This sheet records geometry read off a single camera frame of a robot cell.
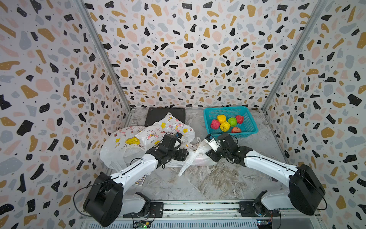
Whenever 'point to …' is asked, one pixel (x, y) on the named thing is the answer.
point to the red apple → (236, 130)
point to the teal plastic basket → (249, 127)
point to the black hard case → (154, 115)
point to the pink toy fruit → (215, 124)
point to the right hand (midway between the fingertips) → (209, 150)
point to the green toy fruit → (232, 121)
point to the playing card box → (140, 182)
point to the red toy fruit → (240, 119)
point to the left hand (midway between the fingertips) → (186, 151)
